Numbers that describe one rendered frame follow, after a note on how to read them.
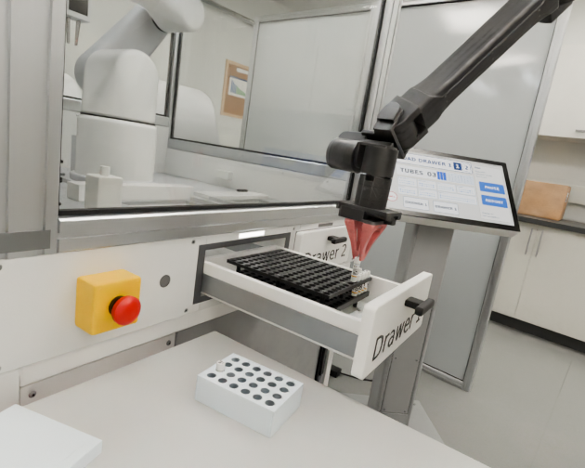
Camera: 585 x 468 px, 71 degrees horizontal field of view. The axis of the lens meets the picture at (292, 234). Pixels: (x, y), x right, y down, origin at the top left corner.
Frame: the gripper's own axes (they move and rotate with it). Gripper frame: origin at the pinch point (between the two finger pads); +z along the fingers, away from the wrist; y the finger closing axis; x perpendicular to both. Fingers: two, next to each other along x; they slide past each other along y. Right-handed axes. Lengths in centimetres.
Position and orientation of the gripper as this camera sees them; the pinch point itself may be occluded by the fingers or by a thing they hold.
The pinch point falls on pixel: (358, 255)
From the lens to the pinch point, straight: 75.3
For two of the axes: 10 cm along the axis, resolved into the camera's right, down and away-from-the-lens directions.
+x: -5.6, 0.8, -8.3
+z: -1.7, 9.6, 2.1
